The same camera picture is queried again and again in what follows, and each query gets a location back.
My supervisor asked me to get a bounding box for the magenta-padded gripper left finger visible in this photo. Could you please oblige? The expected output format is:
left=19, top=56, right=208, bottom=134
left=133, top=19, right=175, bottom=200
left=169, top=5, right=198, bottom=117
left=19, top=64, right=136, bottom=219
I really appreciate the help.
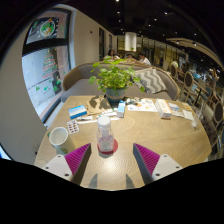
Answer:
left=41, top=143, right=93, bottom=186

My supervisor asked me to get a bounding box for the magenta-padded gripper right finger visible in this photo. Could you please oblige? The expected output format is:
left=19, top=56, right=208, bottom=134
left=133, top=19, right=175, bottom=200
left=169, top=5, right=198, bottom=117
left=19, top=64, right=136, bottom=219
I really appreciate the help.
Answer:
left=132, top=143, right=184, bottom=186

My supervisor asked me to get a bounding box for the clear bottle with white cap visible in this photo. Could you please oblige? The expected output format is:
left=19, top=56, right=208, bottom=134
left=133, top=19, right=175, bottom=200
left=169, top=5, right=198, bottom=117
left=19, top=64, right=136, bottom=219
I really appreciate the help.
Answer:
left=96, top=115, right=115, bottom=153

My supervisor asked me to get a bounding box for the green and white mug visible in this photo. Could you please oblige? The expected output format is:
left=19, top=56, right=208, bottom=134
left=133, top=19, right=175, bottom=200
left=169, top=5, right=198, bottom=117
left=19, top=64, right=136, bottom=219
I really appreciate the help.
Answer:
left=48, top=126, right=77, bottom=155

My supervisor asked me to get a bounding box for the pill blister pack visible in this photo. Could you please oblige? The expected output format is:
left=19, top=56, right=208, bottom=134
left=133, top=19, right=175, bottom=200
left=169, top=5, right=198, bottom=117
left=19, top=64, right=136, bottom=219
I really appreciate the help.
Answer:
left=66, top=119, right=80, bottom=135

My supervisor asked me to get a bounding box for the flat round red coaster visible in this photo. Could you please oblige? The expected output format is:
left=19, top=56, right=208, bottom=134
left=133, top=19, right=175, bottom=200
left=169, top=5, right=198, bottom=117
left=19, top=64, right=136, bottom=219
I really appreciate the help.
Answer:
left=96, top=138, right=119, bottom=156

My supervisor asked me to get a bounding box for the blue flat pack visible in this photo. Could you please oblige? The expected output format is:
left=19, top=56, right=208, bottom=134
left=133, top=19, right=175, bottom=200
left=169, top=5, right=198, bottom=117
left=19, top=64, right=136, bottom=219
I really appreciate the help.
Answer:
left=68, top=104, right=88, bottom=120

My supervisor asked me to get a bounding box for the long white box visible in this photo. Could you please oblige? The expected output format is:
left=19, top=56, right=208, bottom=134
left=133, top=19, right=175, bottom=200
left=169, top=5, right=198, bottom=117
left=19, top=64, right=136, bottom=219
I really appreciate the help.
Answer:
left=154, top=98, right=173, bottom=120

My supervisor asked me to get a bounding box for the white leaflet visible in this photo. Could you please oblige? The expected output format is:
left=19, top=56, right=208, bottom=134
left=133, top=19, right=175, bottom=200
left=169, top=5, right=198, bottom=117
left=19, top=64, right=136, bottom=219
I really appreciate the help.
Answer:
left=171, top=109, right=185, bottom=118

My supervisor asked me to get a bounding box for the light blue small box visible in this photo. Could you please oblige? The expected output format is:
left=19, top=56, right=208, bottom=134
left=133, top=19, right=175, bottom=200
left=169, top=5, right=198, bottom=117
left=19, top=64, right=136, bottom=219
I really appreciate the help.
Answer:
left=116, top=99, right=127, bottom=119

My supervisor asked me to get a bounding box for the brown cardboard stand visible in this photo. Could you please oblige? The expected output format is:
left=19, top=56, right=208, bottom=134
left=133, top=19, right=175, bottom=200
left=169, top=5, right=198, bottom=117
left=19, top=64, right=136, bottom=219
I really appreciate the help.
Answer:
left=84, top=95, right=113, bottom=116

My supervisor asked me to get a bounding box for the small blue and white booklet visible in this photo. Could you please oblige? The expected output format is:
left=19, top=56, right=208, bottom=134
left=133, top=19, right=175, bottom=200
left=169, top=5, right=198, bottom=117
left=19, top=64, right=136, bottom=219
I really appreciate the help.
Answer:
left=168, top=102, right=181, bottom=113

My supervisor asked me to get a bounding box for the white napkin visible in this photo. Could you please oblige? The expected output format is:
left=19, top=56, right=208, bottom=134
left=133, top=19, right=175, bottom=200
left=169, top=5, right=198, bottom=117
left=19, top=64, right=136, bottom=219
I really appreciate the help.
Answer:
left=182, top=109, right=195, bottom=121

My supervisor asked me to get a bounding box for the yellow card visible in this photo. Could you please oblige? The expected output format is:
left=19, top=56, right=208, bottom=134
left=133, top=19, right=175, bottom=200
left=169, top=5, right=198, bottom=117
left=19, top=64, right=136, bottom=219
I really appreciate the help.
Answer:
left=181, top=102, right=194, bottom=112

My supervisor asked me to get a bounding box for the grey curved sofa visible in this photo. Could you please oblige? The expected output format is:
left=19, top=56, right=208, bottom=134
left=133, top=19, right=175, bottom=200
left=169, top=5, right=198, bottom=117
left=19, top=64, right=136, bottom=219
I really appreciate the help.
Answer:
left=60, top=62, right=181, bottom=104

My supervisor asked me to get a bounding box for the grey chevron cushion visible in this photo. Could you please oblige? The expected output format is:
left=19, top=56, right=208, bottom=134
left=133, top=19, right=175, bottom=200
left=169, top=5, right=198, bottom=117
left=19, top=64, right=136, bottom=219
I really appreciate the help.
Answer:
left=133, top=67, right=168, bottom=94

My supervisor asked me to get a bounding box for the green potted plant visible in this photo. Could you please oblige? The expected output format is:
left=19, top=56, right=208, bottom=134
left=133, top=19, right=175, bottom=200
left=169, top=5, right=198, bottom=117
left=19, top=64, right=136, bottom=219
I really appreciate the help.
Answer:
left=88, top=58, right=146, bottom=104

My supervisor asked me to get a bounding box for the group of dining chairs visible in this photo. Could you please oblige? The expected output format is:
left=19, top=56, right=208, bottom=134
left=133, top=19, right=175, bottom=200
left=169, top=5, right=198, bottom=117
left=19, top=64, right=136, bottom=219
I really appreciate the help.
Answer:
left=168, top=63, right=224, bottom=141

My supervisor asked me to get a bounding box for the window with tree decals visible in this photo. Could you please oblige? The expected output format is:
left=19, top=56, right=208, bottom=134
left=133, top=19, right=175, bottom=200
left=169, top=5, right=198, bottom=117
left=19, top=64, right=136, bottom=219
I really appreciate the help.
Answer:
left=21, top=8, right=73, bottom=121

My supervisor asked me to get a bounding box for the person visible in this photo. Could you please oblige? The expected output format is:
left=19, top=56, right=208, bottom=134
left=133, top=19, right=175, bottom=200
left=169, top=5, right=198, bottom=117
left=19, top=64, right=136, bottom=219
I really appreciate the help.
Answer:
left=124, top=53, right=136, bottom=63
left=105, top=49, right=120, bottom=61
left=137, top=52, right=152, bottom=66

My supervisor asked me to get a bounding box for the white cylindrical column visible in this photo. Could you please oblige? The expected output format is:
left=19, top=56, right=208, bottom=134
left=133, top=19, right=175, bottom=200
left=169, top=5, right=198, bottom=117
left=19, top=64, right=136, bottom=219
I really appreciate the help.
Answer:
left=124, top=31, right=138, bottom=52

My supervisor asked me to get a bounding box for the group of ceiling lights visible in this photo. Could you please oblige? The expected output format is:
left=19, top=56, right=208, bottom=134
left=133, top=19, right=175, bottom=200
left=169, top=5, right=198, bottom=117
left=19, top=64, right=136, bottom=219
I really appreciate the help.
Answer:
left=114, top=0, right=201, bottom=38

